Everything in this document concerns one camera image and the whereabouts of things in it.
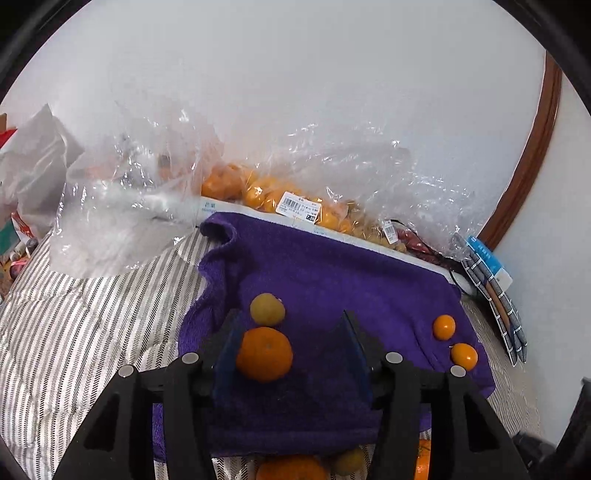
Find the large orange mandarin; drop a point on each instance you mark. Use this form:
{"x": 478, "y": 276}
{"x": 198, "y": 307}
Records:
{"x": 265, "y": 355}

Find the brown wooden door frame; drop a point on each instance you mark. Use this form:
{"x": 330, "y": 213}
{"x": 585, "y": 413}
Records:
{"x": 531, "y": 160}

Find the bag of brown nuts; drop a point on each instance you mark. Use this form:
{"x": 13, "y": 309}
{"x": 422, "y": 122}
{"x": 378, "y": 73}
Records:
{"x": 371, "y": 230}

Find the white plastic bag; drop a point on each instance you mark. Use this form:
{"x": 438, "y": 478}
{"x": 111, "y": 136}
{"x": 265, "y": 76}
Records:
{"x": 34, "y": 163}

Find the striped quilted mattress cover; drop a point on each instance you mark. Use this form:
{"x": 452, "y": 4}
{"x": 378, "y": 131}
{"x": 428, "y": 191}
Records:
{"x": 64, "y": 338}

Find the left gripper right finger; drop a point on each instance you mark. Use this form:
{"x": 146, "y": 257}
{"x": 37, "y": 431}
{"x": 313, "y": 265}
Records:
{"x": 468, "y": 439}

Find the green-yellow small fruit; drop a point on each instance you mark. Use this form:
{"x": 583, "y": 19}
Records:
{"x": 349, "y": 462}
{"x": 266, "y": 310}

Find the blue white box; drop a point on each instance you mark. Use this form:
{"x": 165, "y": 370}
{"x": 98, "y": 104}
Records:
{"x": 497, "y": 269}

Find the purple towel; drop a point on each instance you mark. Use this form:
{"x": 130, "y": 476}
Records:
{"x": 317, "y": 406}

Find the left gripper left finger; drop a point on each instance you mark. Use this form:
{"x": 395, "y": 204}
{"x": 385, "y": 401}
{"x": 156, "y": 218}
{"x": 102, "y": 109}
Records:
{"x": 115, "y": 439}

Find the blue checked folded cloth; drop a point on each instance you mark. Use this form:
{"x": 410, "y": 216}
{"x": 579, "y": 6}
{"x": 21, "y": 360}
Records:
{"x": 503, "y": 308}

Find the bag of oranges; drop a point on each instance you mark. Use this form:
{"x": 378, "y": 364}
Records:
{"x": 235, "y": 182}

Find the clear plastic bags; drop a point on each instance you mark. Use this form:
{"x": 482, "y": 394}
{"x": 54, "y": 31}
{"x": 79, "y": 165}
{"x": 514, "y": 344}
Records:
{"x": 139, "y": 192}

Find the white tube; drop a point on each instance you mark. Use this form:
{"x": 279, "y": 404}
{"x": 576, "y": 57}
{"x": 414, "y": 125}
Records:
{"x": 195, "y": 210}

